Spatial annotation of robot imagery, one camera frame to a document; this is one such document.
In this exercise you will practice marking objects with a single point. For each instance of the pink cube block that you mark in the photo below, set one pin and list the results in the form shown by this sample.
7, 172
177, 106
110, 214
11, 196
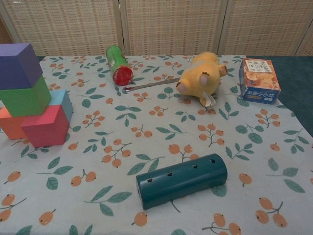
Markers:
45, 127

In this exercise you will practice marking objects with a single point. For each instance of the teal cylinder with holes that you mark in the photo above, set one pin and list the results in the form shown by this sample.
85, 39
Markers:
181, 180

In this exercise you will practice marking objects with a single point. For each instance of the green chips can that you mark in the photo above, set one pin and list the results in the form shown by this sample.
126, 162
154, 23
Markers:
117, 62

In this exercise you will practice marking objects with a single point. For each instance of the light blue cube block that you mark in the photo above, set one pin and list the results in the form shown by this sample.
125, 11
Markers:
64, 101

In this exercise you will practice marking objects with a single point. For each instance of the woven folding screen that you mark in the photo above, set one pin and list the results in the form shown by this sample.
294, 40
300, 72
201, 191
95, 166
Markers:
171, 27

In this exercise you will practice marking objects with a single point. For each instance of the orange blue snack box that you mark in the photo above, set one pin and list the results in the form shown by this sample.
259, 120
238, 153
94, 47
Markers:
259, 80

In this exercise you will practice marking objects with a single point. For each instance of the orange cube block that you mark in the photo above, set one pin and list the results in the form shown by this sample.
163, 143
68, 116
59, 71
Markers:
11, 126

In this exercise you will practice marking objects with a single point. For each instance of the green cube block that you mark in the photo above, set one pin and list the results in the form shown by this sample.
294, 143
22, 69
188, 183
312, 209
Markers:
27, 99

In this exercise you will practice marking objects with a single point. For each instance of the yellow plush toy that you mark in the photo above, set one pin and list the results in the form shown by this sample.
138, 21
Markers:
198, 76

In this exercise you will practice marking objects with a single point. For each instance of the purple cube block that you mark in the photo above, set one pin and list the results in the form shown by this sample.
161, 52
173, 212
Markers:
17, 66

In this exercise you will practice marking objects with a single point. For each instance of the metal table knife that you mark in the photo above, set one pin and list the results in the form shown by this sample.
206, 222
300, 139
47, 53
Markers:
151, 85

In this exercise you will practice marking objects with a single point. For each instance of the floral tablecloth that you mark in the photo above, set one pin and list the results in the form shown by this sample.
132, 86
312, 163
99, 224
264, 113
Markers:
156, 127

